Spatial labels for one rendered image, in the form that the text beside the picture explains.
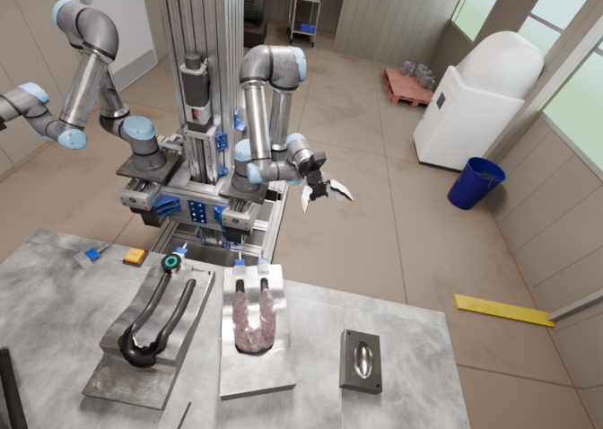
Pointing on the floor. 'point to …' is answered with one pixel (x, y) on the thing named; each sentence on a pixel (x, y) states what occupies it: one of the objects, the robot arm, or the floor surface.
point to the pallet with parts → (409, 83)
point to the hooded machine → (476, 100)
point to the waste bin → (475, 182)
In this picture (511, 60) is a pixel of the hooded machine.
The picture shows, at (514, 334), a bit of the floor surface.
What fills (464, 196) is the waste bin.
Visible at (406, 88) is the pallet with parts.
